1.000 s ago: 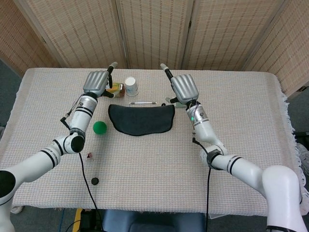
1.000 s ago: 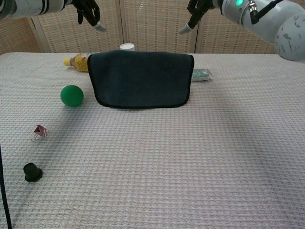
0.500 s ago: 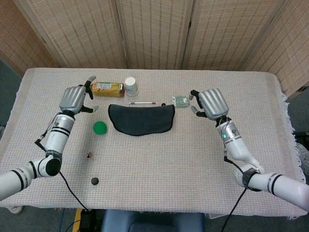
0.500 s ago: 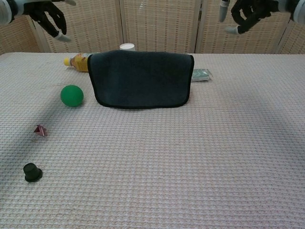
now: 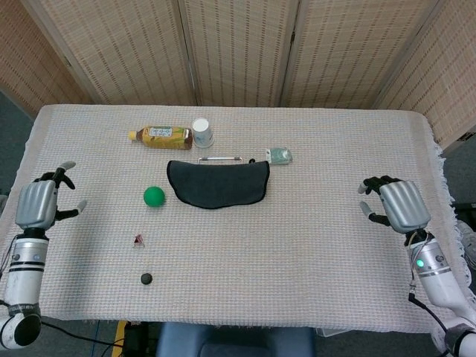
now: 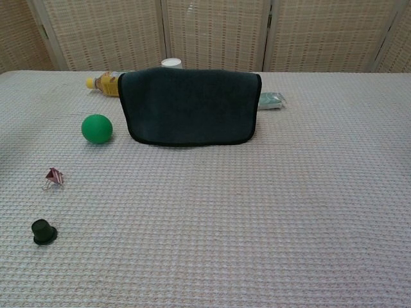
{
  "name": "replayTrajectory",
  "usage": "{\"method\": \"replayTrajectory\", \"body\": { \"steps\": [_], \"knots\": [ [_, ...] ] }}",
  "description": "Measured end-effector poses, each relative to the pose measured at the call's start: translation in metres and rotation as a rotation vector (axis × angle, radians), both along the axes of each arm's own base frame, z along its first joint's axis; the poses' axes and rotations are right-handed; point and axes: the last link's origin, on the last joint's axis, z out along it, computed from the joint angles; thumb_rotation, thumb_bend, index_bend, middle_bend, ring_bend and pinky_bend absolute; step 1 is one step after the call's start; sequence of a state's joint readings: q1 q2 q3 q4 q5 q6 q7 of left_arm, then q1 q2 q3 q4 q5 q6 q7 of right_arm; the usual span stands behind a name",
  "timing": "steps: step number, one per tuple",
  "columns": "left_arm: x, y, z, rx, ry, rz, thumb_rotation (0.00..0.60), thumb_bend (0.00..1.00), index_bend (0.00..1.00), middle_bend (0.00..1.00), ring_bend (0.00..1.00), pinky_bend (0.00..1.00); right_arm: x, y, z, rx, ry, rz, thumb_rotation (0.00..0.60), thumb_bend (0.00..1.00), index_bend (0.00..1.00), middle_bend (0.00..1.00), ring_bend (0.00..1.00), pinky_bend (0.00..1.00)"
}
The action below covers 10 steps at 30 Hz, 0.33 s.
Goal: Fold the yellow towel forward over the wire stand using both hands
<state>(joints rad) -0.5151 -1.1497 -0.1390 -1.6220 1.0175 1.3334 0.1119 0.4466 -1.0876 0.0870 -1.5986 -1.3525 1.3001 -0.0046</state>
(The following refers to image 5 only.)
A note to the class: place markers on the blue padded seat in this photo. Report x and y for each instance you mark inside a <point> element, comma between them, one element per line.
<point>234,340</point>

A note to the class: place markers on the white paper cup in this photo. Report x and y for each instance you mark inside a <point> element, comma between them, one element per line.
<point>202,134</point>

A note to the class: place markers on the green ball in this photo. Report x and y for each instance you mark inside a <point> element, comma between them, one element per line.
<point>154,196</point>

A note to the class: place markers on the green tissue packet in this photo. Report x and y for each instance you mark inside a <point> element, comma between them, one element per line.
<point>279,155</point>

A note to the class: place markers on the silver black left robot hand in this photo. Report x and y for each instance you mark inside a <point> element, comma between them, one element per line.
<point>37,204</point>

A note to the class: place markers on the woven folding screen panel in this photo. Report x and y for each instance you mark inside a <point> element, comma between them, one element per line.
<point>122,48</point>
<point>22,56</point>
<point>446,74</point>
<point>346,48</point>
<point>241,48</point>

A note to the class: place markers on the small dark grey ball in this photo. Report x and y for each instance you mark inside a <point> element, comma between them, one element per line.
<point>146,279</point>

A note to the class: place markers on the yellow label tea bottle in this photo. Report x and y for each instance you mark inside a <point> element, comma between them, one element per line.
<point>163,137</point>

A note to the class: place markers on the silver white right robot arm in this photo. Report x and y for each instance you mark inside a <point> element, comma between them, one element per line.
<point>439,279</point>

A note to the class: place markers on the beige woven tablecloth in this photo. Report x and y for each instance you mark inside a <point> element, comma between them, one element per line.
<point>297,253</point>

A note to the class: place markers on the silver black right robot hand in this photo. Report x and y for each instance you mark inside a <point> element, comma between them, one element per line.
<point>405,204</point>

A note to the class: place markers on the white shoe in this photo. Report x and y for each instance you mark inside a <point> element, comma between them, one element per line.
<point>469,241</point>

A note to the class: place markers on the yellow cloth black trim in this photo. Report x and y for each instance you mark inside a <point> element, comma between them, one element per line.
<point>219,184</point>

